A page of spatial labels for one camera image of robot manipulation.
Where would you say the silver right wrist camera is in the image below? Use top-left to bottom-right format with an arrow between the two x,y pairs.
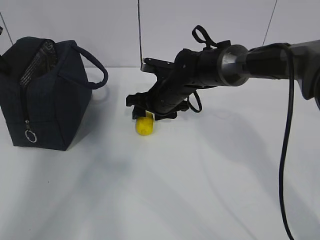
140,57 -> 175,75

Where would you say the yellow toy fruit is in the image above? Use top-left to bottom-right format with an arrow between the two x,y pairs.
135,112 -> 154,136

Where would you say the dark navy fabric lunch bag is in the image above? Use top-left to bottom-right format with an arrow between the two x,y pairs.
0,36 -> 109,151

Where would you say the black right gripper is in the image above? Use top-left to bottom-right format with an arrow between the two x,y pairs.
125,73 -> 200,121

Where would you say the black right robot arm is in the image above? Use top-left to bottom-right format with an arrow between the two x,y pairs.
126,25 -> 320,120

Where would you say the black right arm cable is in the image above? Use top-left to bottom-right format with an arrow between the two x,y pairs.
278,42 -> 297,240

